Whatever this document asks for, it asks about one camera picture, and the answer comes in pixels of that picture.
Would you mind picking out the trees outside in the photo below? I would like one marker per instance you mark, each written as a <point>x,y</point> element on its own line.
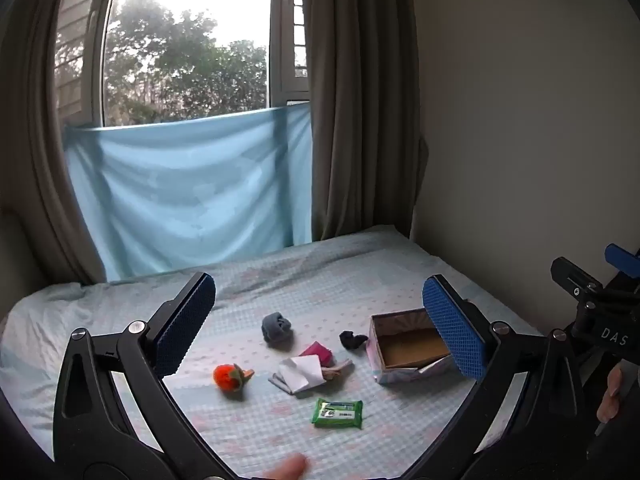
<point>185,70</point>

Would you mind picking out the dark navy sock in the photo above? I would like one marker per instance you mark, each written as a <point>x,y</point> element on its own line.
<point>352,340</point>

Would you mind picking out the patterned cardboard box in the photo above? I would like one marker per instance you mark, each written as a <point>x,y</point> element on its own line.
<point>407,350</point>

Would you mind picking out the bed with checked sheet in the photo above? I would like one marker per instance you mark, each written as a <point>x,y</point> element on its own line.
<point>300,280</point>

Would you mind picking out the grey rolled sock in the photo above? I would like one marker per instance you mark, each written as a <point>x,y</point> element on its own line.
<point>277,329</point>

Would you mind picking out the brown curtain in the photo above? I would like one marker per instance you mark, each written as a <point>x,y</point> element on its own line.
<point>360,100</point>
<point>35,125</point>

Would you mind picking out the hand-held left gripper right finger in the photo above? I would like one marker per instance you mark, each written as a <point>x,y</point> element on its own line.
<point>455,332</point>

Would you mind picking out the beige plush toy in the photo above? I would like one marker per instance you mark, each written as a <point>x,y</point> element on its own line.
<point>336,370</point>

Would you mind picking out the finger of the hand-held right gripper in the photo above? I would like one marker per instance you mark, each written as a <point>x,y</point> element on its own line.
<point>575,272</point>
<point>622,260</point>

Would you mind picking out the person's right hand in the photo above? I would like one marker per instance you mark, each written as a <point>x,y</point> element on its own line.
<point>611,395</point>

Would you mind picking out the light blue hanging cloth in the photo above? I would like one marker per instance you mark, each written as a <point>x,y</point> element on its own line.
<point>190,185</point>

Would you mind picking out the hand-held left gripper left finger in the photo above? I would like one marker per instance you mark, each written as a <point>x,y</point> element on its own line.
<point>185,330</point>

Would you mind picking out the window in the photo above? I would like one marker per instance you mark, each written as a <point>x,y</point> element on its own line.
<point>200,10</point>

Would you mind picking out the green wet wipes pack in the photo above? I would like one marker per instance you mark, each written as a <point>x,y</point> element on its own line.
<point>338,413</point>

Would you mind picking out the pink pouch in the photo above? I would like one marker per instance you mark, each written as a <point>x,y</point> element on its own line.
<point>319,351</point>

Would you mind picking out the orange plush toy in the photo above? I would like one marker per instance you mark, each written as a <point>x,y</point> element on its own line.
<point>226,378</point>

